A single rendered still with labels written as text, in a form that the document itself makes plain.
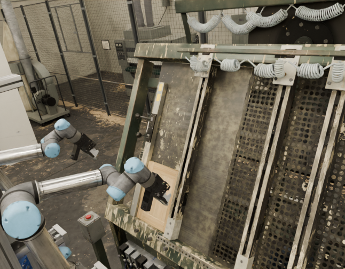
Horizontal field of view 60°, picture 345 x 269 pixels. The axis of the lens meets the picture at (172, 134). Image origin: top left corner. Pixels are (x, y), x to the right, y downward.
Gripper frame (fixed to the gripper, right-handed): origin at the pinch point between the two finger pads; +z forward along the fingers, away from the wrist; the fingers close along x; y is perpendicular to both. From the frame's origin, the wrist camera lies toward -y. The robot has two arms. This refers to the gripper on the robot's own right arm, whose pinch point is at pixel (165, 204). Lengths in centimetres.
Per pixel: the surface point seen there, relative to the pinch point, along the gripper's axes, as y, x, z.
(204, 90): 68, 15, -10
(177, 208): 7.0, 13.2, 28.6
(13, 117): 26, 423, 75
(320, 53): 75, -51, -34
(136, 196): 3, 52, 34
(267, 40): 132, 8, 5
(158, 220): -3, 29, 41
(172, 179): 21.3, 26.9, 25.9
